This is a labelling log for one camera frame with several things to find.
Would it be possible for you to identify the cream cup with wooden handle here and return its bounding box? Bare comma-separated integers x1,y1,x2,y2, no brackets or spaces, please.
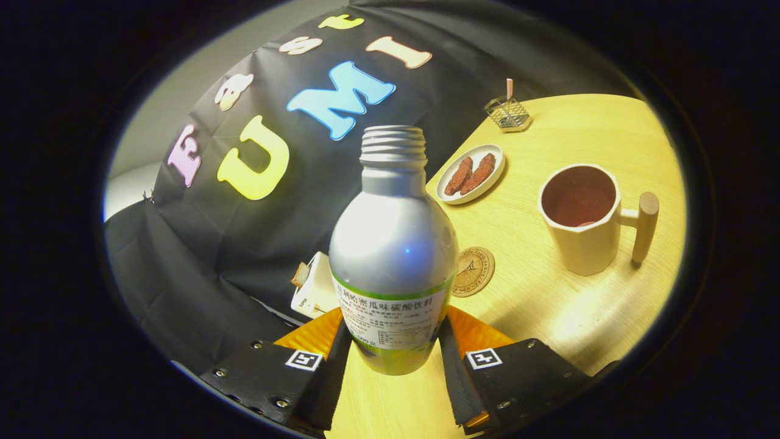
538,163,660,277

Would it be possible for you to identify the black backdrop cloth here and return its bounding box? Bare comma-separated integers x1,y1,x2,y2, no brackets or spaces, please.
104,0,640,373

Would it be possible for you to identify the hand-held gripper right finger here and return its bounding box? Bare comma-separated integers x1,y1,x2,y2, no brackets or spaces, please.
438,305,592,435

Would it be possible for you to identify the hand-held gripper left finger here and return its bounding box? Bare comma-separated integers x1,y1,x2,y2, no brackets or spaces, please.
201,307,354,432

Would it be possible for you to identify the wooden table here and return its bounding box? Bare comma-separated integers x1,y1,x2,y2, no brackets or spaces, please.
323,93,687,439

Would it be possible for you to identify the brown sausage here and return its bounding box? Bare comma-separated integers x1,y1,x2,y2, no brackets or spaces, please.
460,153,496,196
444,157,473,196

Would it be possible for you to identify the round brown coaster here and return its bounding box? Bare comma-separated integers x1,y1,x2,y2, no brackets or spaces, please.
452,246,495,298

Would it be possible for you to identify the wire mesh holder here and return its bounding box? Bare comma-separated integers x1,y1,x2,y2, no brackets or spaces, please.
484,96,532,133

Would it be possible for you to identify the silver bottle with green label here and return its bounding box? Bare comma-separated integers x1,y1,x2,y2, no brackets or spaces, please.
329,125,459,376

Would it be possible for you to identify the white oval plate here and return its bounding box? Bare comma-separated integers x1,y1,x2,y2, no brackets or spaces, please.
436,144,505,205

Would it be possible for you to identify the white toaster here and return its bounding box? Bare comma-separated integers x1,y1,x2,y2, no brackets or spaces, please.
291,251,339,319

